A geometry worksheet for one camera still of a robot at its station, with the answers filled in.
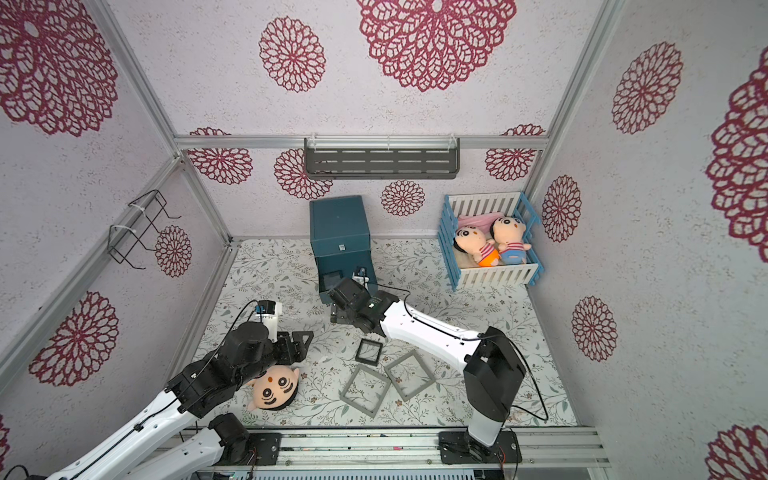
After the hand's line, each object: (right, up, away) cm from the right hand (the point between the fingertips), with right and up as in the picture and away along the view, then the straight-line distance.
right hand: (355, 309), depth 83 cm
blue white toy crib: (+43, +33, +29) cm, 62 cm away
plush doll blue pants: (+51, +24, +18) cm, 59 cm away
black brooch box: (-10, +7, +13) cm, 18 cm away
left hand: (-13, -6, -9) cm, 17 cm away
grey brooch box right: (+16, -19, +2) cm, 25 cm away
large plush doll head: (-20, -19, -8) cm, 29 cm away
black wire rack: (-56, +26, -6) cm, 62 cm away
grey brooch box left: (+3, -23, 0) cm, 23 cm away
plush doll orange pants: (+39, +21, +19) cm, 48 cm away
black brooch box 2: (+4, -14, +7) cm, 16 cm away
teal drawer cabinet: (-5, +20, +11) cm, 23 cm away
